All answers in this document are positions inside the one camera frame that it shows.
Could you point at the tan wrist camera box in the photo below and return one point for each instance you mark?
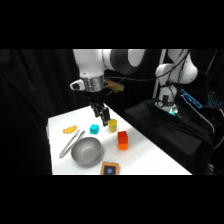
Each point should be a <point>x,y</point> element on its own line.
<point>115,86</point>

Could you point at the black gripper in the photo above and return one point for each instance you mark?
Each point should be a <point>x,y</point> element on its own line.
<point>95,97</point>

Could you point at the yellow cup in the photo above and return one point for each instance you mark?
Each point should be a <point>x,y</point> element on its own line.
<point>112,125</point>

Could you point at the blue cube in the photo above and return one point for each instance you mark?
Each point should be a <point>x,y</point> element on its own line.
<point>94,129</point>

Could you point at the grey metal bowl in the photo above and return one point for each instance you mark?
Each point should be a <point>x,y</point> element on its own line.
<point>86,151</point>

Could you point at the orange cube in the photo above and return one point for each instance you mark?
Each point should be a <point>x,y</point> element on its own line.
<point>123,145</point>

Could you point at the black cloth-covered robot stand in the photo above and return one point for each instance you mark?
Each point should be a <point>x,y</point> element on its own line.
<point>173,133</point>

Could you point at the wooden tile with blue dot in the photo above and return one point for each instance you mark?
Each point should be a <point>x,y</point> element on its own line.
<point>110,169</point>

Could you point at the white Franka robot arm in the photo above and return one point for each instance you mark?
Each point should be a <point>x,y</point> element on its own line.
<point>88,63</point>

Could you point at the teal-lit equipment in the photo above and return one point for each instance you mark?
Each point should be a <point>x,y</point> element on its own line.
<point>216,100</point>

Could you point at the metal tongs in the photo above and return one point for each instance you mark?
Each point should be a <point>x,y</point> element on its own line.
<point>71,144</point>

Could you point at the black curtain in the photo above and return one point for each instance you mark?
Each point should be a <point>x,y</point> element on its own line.
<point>30,110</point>

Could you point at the orange toy croissant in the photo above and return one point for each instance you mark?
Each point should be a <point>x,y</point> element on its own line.
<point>70,129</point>

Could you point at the red cube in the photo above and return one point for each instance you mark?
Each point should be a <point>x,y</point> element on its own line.
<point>122,136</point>

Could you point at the blue-lit frame device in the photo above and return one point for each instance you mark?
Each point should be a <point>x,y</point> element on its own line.
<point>191,98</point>

